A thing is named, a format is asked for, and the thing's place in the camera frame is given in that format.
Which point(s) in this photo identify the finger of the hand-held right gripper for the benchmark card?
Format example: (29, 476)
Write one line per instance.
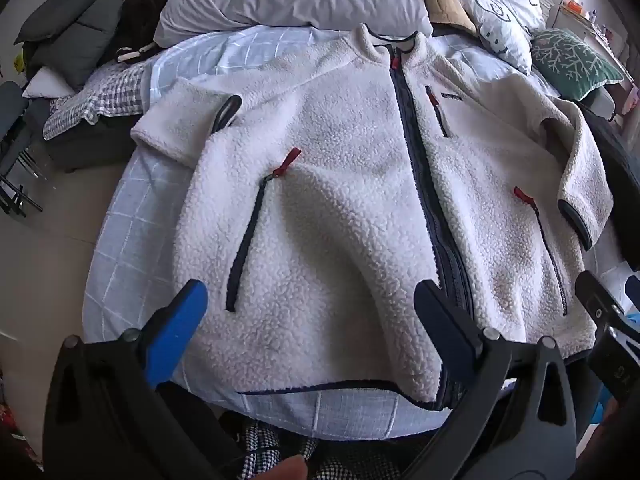
(596, 304)

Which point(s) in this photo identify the dark grey puffer jacket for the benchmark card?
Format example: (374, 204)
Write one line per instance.
(85, 20)

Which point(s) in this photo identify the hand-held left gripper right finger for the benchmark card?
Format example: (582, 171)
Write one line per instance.
(445, 321)

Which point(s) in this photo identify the checked plaid cloth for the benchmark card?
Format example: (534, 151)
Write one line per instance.
(100, 96)

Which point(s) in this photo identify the dark metal chair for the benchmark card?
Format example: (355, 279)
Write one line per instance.
(12, 135)

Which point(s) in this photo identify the person's checked clothing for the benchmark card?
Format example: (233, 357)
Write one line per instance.
(330, 460)

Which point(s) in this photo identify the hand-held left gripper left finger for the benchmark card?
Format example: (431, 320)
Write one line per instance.
(176, 324)

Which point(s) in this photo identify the dark cloth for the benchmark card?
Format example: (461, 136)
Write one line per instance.
(617, 160)

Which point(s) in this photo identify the white cartoon print pillow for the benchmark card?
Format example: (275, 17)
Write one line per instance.
(500, 15)

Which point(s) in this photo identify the person's left hand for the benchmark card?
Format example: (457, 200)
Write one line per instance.
(290, 469)

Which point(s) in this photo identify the light blue grid bed sheet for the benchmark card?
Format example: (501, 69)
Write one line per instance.
(131, 240)

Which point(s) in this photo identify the green coral print pillow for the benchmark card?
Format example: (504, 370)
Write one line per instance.
(570, 60)

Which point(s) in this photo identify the white fleece zip jacket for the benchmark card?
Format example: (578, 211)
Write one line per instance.
(350, 200)

